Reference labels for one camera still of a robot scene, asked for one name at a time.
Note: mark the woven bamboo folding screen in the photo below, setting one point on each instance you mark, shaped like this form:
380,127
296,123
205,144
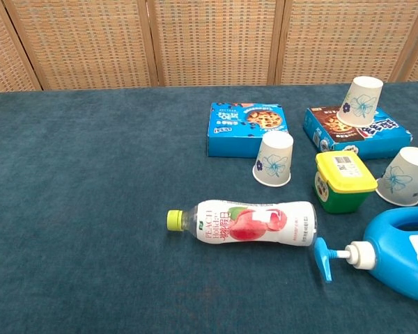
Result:
209,41

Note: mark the blue detergent pump bottle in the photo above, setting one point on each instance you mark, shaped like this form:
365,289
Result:
390,257

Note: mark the blue brown chocolate cookie box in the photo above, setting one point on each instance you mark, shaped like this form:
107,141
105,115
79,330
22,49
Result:
386,139

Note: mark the teal felt table cover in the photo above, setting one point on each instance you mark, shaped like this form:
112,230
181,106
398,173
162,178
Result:
90,208

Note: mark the peach drink plastic bottle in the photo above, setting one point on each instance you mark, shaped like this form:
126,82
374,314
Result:
251,222

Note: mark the green tub yellow lid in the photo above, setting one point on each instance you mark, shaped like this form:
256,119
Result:
345,174

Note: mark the white paper cup blue flower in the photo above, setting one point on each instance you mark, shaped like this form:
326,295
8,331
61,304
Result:
360,101
402,177
273,158

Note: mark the light blue cookie box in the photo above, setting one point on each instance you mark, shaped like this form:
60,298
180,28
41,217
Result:
230,139

